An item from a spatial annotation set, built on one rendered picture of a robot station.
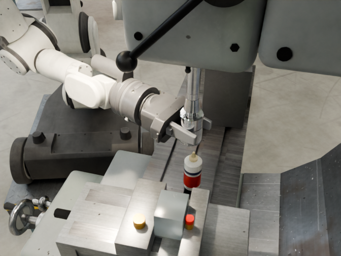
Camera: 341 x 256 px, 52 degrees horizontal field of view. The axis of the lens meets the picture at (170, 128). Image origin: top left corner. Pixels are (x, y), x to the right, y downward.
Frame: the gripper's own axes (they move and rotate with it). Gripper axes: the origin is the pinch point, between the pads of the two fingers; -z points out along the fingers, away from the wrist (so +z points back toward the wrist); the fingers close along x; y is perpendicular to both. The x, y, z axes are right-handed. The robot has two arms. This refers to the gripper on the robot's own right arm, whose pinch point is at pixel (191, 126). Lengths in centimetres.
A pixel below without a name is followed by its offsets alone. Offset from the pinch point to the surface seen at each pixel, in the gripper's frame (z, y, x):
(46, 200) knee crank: 57, 61, -7
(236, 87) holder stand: 2.9, 5.9, 25.9
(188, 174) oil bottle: 0.1, 14.5, 0.1
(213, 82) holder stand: 8.1, 5.1, 23.0
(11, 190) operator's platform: 83, 73, -8
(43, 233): 32, 40, -22
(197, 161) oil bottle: -0.9, 11.1, 2.0
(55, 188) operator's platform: 69, 73, 3
